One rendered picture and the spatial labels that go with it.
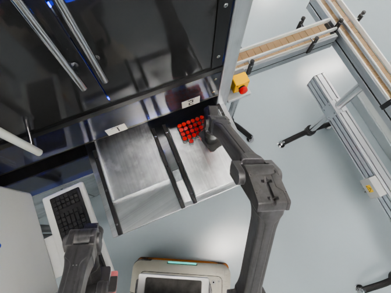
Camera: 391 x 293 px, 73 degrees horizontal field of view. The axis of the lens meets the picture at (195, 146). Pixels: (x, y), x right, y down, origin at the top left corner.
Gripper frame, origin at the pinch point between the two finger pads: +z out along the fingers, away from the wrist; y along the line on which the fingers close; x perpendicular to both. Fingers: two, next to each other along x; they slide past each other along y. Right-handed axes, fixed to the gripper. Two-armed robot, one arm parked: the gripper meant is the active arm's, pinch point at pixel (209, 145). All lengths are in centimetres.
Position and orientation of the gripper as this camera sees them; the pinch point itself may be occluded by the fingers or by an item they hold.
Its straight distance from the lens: 121.2
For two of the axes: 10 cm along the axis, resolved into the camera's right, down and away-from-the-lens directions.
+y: -6.1, -7.6, 2.4
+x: -7.9, 5.7, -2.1
